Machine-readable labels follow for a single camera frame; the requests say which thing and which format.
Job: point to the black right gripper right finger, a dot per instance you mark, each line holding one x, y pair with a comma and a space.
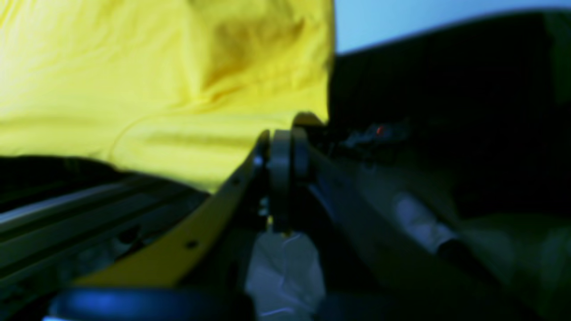
374, 272

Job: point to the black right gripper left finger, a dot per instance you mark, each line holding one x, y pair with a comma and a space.
196, 271

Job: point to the orange t-shirt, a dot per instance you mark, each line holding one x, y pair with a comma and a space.
175, 88

